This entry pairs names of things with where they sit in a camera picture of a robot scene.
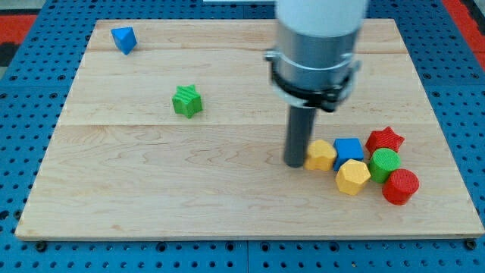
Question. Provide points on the blue triangle block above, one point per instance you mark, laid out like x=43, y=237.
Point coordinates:
x=124, y=38

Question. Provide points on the yellow hexagon block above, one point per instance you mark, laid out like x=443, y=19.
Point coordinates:
x=352, y=177

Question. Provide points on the wooden board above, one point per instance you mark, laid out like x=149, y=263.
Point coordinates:
x=123, y=166

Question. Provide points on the blue cube block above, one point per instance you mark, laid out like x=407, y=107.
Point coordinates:
x=346, y=149

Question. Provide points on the yellow heart block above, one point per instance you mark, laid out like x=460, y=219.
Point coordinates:
x=321, y=155

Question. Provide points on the red star block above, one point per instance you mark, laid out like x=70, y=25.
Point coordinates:
x=385, y=138

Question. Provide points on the green cylinder block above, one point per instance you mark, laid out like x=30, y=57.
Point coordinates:
x=382, y=163

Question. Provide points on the red cylinder block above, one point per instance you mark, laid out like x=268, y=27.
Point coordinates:
x=400, y=186

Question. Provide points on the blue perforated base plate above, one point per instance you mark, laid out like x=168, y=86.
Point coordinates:
x=37, y=81

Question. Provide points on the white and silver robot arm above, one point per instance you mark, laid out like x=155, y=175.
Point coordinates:
x=312, y=63

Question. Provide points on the green star block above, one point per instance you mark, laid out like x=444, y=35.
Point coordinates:
x=187, y=101

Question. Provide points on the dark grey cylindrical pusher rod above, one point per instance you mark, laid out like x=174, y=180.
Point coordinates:
x=298, y=132

